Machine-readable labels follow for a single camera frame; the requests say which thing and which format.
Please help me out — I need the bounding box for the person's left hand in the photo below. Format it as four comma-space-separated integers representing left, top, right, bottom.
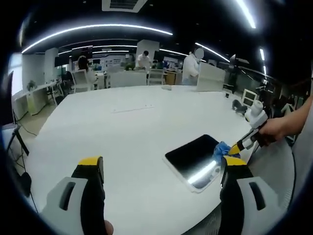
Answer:
104, 219, 114, 235

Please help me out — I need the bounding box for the white desk panel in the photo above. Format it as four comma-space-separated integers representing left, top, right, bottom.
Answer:
107, 70, 147, 88

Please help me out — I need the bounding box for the white office chair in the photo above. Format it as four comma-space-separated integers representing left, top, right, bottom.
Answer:
148, 69, 164, 86
72, 70, 95, 93

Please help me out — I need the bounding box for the white cabinet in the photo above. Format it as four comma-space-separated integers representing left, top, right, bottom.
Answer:
243, 88, 259, 106

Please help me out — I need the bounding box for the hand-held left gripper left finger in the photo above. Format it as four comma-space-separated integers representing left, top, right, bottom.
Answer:
40, 155, 108, 235

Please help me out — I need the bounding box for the person's grey shirt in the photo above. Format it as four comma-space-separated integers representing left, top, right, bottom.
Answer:
290, 115, 313, 216

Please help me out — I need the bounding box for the ceiling air vent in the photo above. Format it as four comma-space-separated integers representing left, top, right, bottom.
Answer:
102, 0, 147, 12

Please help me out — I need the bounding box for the black monitor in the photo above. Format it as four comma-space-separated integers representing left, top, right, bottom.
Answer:
0, 70, 15, 127

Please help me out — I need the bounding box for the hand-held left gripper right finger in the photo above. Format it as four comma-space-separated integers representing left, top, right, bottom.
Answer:
219, 156, 287, 235

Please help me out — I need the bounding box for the grey headset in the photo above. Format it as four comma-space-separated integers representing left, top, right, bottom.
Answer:
232, 99, 248, 114

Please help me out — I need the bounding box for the black rectangular mirror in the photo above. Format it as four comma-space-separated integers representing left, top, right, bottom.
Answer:
163, 134, 224, 194

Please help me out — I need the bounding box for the person's right hand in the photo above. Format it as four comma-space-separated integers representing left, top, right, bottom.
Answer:
259, 117, 290, 147

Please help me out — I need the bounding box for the white partition board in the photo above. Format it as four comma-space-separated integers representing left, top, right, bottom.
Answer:
197, 63, 226, 93

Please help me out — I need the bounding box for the blue cleaning cloth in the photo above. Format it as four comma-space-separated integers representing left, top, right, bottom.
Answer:
212, 141, 233, 161

